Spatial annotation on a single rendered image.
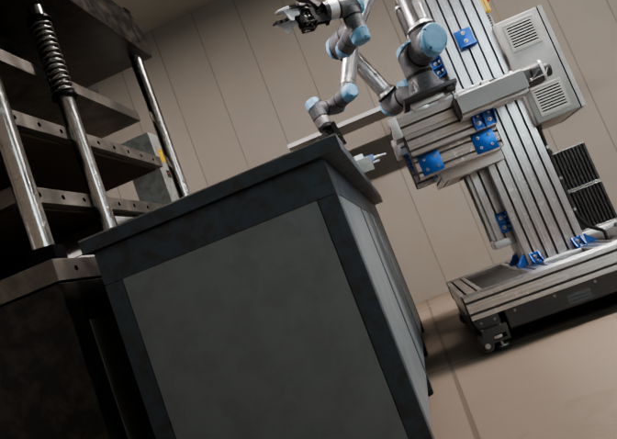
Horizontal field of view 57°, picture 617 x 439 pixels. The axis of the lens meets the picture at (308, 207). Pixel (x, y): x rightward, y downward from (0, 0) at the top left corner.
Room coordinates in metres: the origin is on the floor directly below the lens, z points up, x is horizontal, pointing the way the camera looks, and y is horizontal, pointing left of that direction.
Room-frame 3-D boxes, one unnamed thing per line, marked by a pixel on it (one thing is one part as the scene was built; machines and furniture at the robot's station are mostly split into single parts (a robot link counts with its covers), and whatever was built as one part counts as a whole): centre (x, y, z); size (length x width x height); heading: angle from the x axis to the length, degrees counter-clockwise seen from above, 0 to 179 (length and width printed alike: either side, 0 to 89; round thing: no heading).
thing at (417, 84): (2.31, -0.64, 1.09); 0.15 x 0.15 x 0.10
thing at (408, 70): (2.31, -0.64, 1.20); 0.13 x 0.12 x 0.14; 18
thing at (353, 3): (2.11, -0.43, 1.43); 0.11 x 0.08 x 0.09; 108
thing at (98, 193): (1.89, 0.66, 1.10); 0.05 x 0.05 x 1.30
